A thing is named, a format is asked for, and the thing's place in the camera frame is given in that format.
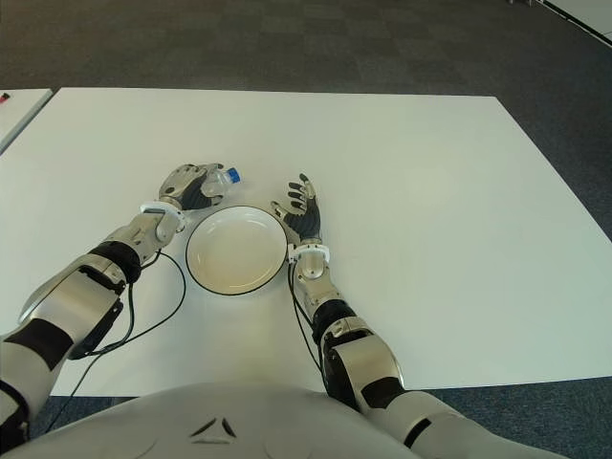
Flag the grey robot torso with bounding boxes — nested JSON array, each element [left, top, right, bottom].
[[28, 381, 422, 459]]

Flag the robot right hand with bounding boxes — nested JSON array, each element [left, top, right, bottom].
[[270, 172, 324, 246]]

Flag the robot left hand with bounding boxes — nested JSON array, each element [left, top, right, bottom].
[[157, 162, 226, 211]]

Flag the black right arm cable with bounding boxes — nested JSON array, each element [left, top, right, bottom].
[[286, 260, 336, 398]]

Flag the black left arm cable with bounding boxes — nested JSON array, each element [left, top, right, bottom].
[[28, 248, 186, 431]]

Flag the clear water bottle blue cap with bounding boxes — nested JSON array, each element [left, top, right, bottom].
[[199, 165, 243, 201]]

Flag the white panel black edge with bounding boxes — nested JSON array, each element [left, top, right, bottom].
[[544, 0, 612, 49]]

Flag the white plate black rim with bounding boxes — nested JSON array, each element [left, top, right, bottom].
[[185, 205, 290, 294]]

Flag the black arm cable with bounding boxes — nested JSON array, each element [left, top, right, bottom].
[[28, 248, 186, 431], [286, 260, 336, 398]]

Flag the white side table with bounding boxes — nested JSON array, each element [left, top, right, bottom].
[[0, 88, 54, 154]]

